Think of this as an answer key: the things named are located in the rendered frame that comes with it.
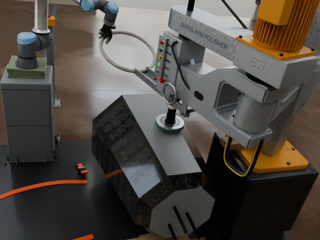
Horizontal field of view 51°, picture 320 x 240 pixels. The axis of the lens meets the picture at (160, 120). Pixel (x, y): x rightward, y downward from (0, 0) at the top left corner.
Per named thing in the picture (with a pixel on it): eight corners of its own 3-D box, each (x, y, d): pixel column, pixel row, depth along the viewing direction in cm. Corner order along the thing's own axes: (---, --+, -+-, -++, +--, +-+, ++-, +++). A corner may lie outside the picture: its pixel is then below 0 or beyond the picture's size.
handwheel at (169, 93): (185, 106, 220) (188, 86, 213) (172, 109, 215) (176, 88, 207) (171, 96, 230) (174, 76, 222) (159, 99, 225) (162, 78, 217)
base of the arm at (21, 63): (14, 68, 280) (13, 57, 275) (16, 60, 296) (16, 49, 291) (38, 70, 286) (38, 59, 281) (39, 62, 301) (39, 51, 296)
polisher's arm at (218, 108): (265, 156, 196) (293, 80, 171) (238, 167, 183) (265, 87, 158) (186, 99, 244) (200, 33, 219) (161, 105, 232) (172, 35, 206)
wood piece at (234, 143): (241, 139, 263) (242, 134, 261) (248, 146, 256) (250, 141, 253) (219, 142, 255) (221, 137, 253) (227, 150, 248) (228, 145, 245)
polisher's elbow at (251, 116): (241, 112, 199) (250, 82, 188) (271, 125, 190) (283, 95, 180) (226, 123, 185) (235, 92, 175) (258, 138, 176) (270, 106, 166)
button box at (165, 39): (163, 78, 228) (169, 38, 213) (160, 79, 226) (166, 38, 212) (156, 74, 233) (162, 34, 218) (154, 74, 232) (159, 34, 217)
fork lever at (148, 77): (205, 113, 230) (206, 107, 228) (183, 119, 220) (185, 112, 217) (150, 71, 275) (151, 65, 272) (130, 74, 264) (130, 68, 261)
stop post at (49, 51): (59, 99, 431) (57, 14, 375) (60, 107, 416) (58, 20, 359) (43, 99, 425) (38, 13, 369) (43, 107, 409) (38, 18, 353)
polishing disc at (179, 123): (178, 114, 262) (178, 113, 261) (187, 129, 245) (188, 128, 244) (152, 115, 255) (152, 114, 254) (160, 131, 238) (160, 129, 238)
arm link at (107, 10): (111, -1, 258) (122, 6, 258) (108, 12, 267) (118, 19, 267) (104, 3, 252) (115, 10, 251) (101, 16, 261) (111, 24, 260)
